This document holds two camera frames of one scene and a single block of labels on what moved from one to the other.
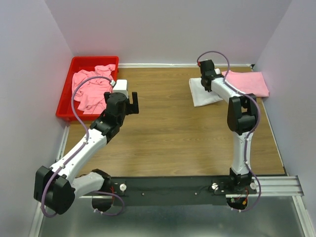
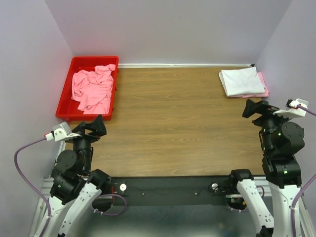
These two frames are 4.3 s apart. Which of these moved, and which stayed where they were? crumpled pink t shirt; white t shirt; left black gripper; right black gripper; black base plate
Moved: left black gripper; right black gripper; white t shirt
Stayed: crumpled pink t shirt; black base plate
